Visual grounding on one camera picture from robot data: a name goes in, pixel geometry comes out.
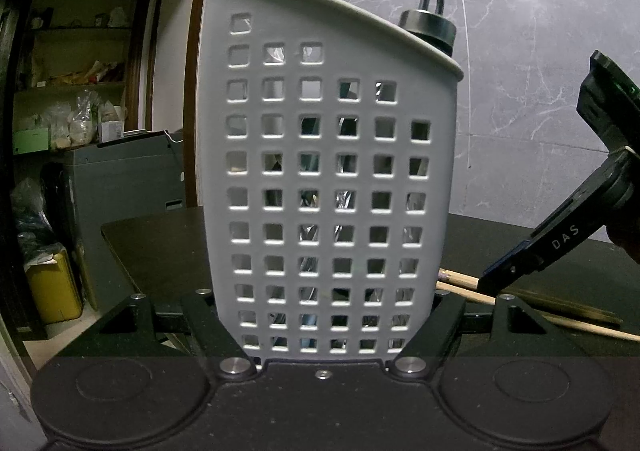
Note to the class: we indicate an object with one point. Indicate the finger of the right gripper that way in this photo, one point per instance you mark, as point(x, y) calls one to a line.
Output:
point(607, 198)

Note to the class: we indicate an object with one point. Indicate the white box on shelf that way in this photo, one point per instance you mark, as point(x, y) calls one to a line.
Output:
point(111, 122)

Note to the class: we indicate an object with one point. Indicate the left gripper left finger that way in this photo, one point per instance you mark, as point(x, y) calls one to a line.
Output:
point(219, 352)

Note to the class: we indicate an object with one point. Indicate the green box on shelf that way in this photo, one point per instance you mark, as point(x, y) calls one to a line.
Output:
point(31, 140)

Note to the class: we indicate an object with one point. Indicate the yellow jerry can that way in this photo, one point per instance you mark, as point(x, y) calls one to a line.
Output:
point(53, 286)

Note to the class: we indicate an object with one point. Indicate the purple wooden chopstick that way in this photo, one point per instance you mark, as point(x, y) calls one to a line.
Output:
point(458, 279)

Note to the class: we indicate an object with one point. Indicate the black handled peeler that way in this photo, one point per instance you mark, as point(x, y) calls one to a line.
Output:
point(427, 22)

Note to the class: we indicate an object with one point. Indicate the grey perforated utensil basket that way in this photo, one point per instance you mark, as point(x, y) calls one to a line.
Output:
point(324, 146)

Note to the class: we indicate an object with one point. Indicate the dark grey cabinet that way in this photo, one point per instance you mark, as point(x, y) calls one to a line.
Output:
point(128, 178)

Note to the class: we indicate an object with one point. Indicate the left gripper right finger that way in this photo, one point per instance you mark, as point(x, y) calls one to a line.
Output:
point(431, 344)

